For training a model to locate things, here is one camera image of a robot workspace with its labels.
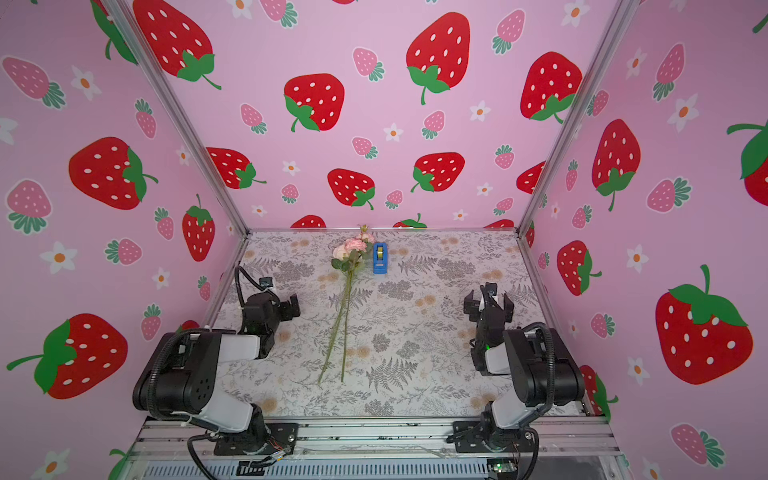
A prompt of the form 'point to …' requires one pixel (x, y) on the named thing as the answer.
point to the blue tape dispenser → (380, 258)
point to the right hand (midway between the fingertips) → (487, 293)
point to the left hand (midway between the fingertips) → (283, 296)
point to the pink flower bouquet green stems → (347, 256)
